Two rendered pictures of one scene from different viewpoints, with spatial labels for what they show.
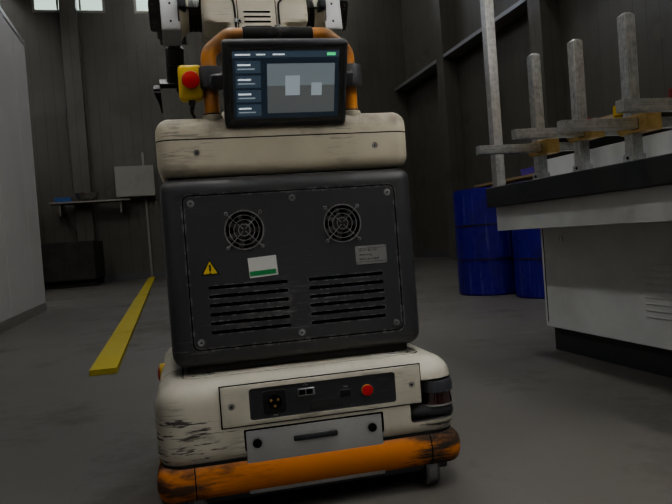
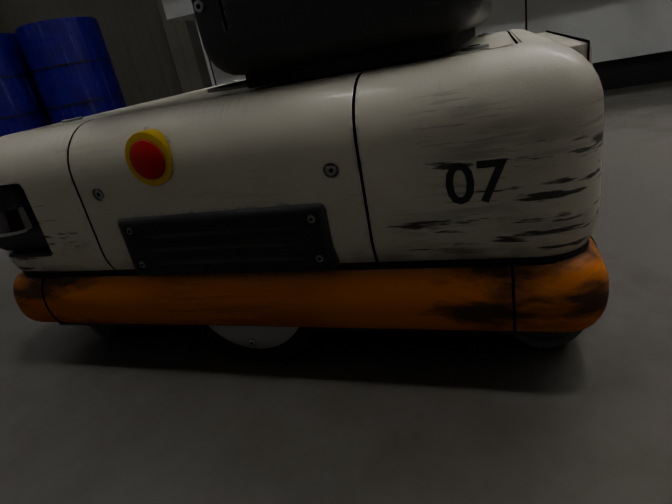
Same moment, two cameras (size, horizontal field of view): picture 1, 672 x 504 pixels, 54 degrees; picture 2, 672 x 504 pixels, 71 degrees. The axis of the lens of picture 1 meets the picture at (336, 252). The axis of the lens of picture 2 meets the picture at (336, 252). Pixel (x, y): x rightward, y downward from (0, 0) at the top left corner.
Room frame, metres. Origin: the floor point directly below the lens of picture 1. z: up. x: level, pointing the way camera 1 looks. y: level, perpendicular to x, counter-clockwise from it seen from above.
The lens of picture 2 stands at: (1.25, 0.73, 0.30)
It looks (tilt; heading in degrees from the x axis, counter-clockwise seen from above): 23 degrees down; 304
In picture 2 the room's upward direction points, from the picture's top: 11 degrees counter-clockwise
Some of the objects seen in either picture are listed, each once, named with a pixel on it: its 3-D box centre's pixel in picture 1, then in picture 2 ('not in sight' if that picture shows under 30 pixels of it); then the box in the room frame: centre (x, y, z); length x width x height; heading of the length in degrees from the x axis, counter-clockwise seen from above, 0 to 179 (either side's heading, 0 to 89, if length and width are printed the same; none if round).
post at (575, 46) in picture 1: (579, 112); not in sight; (2.19, -0.83, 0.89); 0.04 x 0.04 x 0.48; 14
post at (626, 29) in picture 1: (630, 95); not in sight; (1.95, -0.89, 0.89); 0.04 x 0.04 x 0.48; 14
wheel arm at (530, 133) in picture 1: (574, 132); not in sight; (2.14, -0.79, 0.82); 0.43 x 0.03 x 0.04; 104
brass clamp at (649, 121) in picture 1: (637, 124); not in sight; (1.93, -0.90, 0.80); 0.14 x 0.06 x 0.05; 14
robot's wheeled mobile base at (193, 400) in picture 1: (290, 395); (322, 156); (1.65, 0.14, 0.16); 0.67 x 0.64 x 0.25; 13
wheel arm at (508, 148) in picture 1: (533, 148); not in sight; (2.38, -0.73, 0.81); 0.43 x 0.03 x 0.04; 104
